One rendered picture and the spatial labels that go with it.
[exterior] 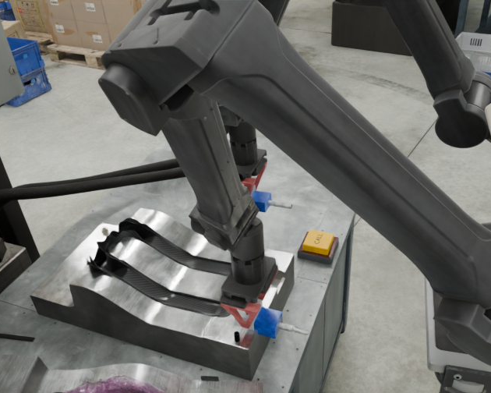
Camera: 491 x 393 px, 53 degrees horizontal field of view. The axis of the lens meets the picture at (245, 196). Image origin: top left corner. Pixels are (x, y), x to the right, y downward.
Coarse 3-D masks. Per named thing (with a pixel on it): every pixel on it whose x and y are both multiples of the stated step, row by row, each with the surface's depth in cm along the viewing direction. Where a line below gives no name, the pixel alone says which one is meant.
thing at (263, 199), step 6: (252, 192) 114; (258, 192) 115; (264, 192) 114; (258, 198) 113; (264, 198) 112; (270, 198) 114; (258, 204) 112; (264, 204) 111; (270, 204) 113; (276, 204) 112; (282, 204) 111; (288, 204) 111; (264, 210) 112
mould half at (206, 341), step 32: (160, 224) 111; (128, 256) 102; (160, 256) 105; (224, 256) 107; (288, 256) 105; (64, 288) 106; (96, 288) 95; (128, 288) 97; (192, 288) 100; (288, 288) 106; (64, 320) 105; (96, 320) 100; (128, 320) 95; (160, 320) 93; (192, 320) 92; (224, 320) 91; (192, 352) 93; (224, 352) 89; (256, 352) 91
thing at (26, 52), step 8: (8, 40) 427; (16, 40) 422; (24, 40) 417; (32, 40) 413; (16, 48) 428; (24, 48) 402; (32, 48) 408; (16, 56) 397; (24, 56) 402; (32, 56) 410; (40, 56) 416; (16, 64) 399; (24, 64) 405; (32, 64) 412; (40, 64) 417; (24, 72) 407
